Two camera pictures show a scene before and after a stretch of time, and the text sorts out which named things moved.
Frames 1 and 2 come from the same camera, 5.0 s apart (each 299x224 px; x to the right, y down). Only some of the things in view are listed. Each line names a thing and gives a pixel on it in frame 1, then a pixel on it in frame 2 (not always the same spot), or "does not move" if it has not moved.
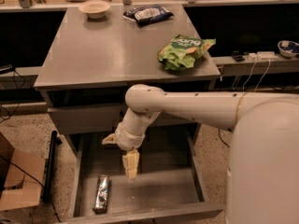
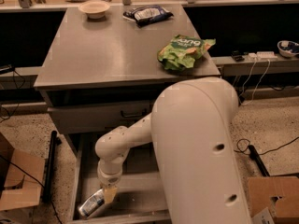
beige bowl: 94,8 does not move
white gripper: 128,139 to 109,179
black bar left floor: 49,171 does not move
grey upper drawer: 100,119 does not move
